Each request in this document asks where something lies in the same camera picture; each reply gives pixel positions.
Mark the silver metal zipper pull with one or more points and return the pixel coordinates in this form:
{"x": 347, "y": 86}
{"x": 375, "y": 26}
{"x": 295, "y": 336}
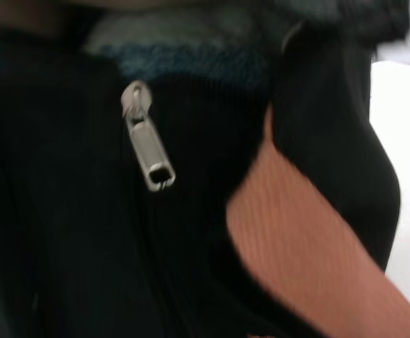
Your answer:
{"x": 148, "y": 151}

